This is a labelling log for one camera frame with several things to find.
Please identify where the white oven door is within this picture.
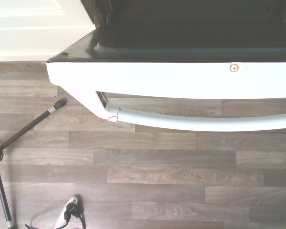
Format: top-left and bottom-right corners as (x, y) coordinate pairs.
(45, 14), (286, 132)

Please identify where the black power plug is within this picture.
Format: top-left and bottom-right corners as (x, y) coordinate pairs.
(63, 203), (82, 220)

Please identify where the white power strip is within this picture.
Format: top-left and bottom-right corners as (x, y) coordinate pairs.
(54, 195), (80, 229)

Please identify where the white cabinet door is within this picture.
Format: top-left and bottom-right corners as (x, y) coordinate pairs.
(0, 0), (96, 62)

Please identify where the black camera tripod stand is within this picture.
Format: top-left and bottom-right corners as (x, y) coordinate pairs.
(0, 97), (68, 229)

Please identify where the black power cable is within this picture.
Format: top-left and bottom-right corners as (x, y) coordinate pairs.
(25, 212), (87, 229)

